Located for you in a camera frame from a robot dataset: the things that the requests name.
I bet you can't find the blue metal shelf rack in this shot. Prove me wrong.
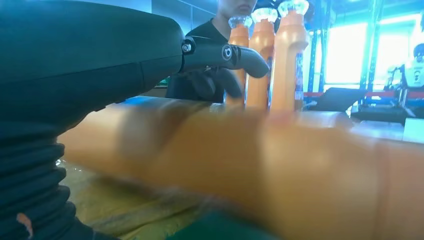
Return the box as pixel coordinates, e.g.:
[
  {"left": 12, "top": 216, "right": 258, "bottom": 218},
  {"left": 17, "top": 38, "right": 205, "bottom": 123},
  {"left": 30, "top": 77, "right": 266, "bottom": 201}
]
[{"left": 306, "top": 0, "right": 424, "bottom": 100}]

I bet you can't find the orange bottle with clear cap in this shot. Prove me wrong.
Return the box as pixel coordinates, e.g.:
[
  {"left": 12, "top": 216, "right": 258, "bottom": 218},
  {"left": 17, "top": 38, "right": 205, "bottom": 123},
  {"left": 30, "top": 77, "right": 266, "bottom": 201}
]
[
  {"left": 224, "top": 15, "right": 254, "bottom": 109},
  {"left": 244, "top": 7, "right": 279, "bottom": 112},
  {"left": 57, "top": 98, "right": 424, "bottom": 240},
  {"left": 269, "top": 0, "right": 311, "bottom": 113}
]

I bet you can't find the person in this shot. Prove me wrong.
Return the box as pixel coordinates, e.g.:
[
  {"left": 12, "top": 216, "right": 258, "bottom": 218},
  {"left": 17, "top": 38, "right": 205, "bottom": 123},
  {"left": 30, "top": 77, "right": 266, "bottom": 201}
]
[{"left": 164, "top": 0, "right": 259, "bottom": 104}]

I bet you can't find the white table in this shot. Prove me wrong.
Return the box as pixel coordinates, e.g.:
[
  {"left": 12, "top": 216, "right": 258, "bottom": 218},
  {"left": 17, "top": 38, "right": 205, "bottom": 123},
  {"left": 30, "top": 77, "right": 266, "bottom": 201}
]
[{"left": 347, "top": 110, "right": 424, "bottom": 145}]

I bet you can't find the background robot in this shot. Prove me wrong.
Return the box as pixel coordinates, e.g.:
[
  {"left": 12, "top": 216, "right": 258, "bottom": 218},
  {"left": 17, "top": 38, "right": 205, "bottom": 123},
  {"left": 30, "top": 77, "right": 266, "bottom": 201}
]
[{"left": 385, "top": 43, "right": 424, "bottom": 109}]

